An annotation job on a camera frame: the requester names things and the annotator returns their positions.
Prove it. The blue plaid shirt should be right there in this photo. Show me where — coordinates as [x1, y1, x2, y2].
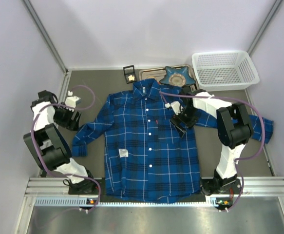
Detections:
[71, 78, 275, 203]

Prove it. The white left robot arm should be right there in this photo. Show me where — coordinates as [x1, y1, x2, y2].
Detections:
[23, 90, 97, 195]

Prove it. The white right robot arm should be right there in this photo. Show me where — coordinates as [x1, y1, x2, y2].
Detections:
[165, 89, 253, 195]

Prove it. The gold brooch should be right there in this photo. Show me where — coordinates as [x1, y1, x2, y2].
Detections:
[128, 75, 135, 81]

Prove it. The black brooch box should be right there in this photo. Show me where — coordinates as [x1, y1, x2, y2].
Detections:
[123, 65, 137, 84]

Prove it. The blue star-shaped dish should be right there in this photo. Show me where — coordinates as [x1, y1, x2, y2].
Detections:
[159, 66, 196, 87]

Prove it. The silver metal tray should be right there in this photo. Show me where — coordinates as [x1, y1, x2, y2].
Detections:
[138, 64, 199, 91]

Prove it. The white plastic basket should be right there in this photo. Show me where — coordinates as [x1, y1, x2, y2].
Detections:
[191, 50, 260, 92]

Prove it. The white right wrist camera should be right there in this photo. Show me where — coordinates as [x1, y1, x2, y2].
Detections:
[165, 101, 183, 115]

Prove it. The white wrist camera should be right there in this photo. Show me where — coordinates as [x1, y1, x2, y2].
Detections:
[64, 91, 81, 110]
[165, 101, 183, 115]

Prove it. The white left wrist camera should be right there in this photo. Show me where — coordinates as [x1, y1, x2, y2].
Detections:
[64, 91, 81, 110]

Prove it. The aluminium frame rail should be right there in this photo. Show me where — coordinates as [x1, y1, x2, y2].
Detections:
[24, 176, 284, 207]

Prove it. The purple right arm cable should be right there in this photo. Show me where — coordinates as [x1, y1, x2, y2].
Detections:
[159, 91, 265, 212]

